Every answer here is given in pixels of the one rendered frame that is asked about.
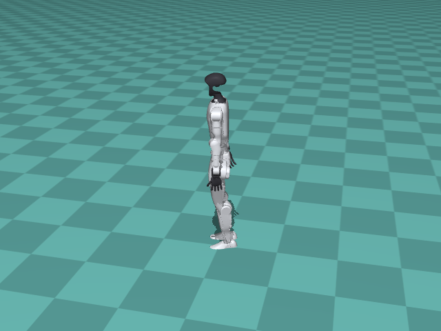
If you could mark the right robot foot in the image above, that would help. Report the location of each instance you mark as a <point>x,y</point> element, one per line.
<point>219,236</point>

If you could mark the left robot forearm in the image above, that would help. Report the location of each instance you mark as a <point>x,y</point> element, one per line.
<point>216,156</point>

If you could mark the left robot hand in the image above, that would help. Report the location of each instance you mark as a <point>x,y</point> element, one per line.
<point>216,181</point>

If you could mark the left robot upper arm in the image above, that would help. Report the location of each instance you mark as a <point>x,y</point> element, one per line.
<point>216,117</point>

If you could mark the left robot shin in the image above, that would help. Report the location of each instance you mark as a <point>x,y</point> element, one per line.
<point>225,222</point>

